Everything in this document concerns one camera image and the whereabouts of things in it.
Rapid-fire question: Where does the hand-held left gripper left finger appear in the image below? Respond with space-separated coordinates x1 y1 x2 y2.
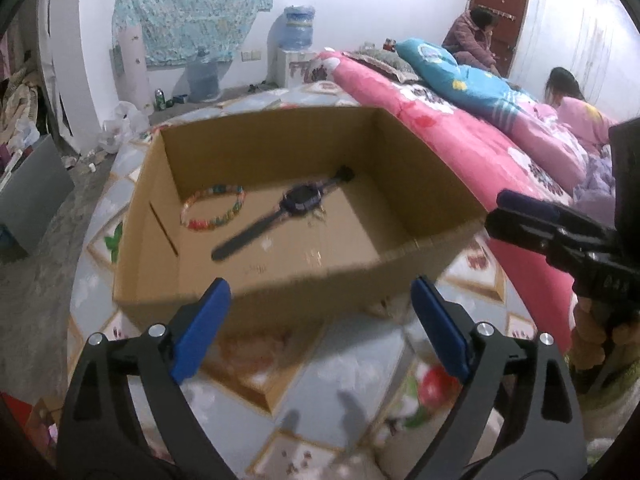
56 278 236 480

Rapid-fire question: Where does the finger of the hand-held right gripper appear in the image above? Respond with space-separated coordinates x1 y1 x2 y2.
486 210 618 273
497 190 568 226

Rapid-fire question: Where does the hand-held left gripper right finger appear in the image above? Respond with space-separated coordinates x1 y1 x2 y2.
407 276 587 480

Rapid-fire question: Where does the multicolour bead bracelet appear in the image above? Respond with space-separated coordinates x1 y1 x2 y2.
180 185 247 232

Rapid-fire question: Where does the brown cardboard box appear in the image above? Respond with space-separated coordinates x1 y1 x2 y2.
112 106 496 336

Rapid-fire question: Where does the pink strap smartwatch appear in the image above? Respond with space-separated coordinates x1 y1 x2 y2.
211 165 356 262

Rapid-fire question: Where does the person's right hand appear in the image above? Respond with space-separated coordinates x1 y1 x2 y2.
570 297 607 368

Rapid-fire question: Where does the lilac cloth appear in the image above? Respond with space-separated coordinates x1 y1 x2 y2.
572 145 616 216

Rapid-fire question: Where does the light pink quilt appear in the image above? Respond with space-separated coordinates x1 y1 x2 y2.
510 100 591 196

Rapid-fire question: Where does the pink floral blanket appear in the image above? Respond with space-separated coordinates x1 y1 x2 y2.
305 50 591 356

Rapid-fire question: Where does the fruit print tablecloth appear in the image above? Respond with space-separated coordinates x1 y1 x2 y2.
67 82 576 480

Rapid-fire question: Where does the blue cartoon pillow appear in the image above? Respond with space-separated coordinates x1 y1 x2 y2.
395 37 538 121

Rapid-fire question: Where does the green patterned cloth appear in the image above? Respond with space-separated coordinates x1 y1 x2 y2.
565 350 640 461

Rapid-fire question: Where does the red bag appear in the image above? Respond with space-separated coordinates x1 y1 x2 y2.
0 392 36 441

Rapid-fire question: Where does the grey patterned pillow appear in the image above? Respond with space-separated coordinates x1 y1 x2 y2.
345 42 421 83

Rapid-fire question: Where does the grey storage box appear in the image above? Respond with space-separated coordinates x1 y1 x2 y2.
0 135 76 263

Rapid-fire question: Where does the white plastic bag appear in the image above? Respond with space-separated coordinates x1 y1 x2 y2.
97 101 151 153

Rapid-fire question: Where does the clear water jug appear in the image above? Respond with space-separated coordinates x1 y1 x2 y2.
186 46 221 103

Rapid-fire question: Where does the white tall cylinder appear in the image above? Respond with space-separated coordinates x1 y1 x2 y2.
121 27 151 116

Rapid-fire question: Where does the white water dispenser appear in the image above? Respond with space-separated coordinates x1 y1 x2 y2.
277 49 318 88

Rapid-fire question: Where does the pile of clothes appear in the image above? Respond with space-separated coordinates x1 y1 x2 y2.
0 55 46 161

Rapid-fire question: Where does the floral cloth wall hanging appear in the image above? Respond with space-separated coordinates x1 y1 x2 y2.
112 0 276 66

